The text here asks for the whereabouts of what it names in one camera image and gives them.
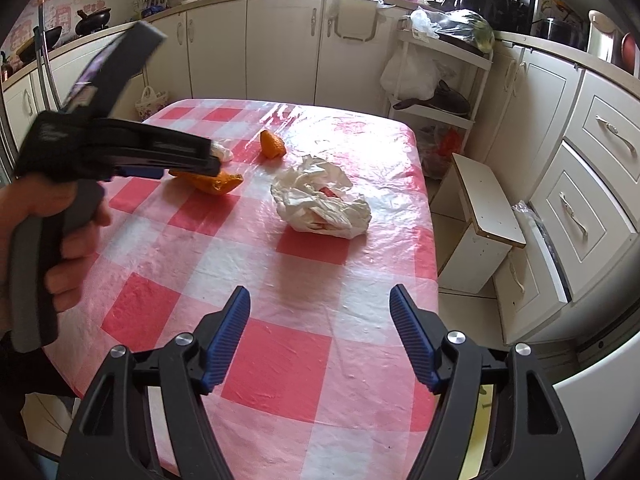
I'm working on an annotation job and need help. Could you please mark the clear bag of greens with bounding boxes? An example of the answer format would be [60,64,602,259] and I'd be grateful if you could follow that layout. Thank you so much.
[410,7,496,53]

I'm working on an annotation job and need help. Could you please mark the curled orange peel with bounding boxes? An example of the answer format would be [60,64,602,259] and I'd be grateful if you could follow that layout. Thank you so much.
[259,130,287,160]

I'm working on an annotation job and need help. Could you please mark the white shelf rack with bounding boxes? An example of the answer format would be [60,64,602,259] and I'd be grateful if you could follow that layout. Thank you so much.
[386,27,496,183]

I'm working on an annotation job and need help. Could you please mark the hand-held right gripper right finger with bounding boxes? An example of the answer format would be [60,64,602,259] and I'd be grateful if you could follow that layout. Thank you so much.
[389,283,586,480]

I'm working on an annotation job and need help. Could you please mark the cream kitchen cabinets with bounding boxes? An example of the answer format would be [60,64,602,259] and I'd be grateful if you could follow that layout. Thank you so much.
[0,0,640,346]

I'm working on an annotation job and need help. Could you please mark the red plastic bag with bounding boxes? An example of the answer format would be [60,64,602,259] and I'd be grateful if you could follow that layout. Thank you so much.
[419,125,463,178]

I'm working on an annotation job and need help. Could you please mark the steel pot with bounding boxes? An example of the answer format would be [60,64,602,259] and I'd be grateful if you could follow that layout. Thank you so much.
[540,16,583,50]

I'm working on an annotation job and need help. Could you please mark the crumpled white plastic bag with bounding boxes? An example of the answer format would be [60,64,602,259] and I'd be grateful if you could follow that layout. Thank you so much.
[270,155,374,240]

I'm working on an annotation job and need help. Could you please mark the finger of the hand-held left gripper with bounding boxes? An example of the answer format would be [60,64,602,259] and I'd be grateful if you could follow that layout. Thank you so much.
[107,162,166,182]
[135,122,224,177]

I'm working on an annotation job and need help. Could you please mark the white woven basket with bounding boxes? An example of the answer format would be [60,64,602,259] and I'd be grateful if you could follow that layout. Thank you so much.
[135,86,171,122]

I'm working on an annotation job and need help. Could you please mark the white wooden stool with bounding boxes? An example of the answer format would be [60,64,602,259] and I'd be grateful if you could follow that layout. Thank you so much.
[429,152,528,295]

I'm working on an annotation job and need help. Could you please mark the white jug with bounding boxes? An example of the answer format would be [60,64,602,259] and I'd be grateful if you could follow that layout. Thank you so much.
[586,10,621,63]

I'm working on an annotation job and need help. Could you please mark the black wok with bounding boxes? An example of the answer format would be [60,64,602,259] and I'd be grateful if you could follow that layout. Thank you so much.
[74,7,113,36]

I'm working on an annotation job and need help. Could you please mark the large orange peel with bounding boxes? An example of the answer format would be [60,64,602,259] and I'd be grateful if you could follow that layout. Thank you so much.
[169,169,245,196]

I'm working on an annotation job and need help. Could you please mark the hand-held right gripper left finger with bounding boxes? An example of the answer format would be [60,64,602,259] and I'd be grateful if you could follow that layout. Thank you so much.
[57,285,251,480]

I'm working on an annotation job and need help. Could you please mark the white towel holder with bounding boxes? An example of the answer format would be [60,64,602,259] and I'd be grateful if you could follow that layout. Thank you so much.
[332,0,388,42]

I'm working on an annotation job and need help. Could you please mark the white hanging plastic bag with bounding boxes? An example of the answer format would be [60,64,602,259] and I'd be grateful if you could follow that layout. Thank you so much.
[380,50,441,103]

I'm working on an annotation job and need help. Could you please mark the metal mop handles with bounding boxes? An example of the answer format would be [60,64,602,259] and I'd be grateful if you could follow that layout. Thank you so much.
[34,0,63,113]

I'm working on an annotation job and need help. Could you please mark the pink checked tablecloth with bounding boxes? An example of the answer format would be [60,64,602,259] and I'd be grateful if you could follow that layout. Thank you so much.
[42,98,442,480]

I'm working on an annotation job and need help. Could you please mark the person's left hand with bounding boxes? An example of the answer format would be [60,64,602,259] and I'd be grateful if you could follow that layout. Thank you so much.
[0,172,114,334]

